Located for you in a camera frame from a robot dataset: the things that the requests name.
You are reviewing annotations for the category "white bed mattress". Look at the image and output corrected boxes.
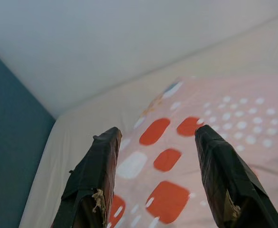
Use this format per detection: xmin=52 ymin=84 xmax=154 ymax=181
xmin=19 ymin=11 xmax=278 ymax=228

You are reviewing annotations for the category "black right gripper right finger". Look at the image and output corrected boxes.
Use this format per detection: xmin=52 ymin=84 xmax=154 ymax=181
xmin=194 ymin=124 xmax=278 ymax=228

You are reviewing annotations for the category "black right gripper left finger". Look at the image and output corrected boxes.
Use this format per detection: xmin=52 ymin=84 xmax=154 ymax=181
xmin=52 ymin=126 xmax=123 ymax=228

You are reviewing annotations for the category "blue upholstered headboard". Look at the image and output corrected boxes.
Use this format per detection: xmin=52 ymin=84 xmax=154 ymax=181
xmin=0 ymin=45 xmax=57 ymax=228

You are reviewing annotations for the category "pink patterned pillow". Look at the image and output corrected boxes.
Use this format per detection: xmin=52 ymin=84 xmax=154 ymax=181
xmin=105 ymin=75 xmax=278 ymax=228

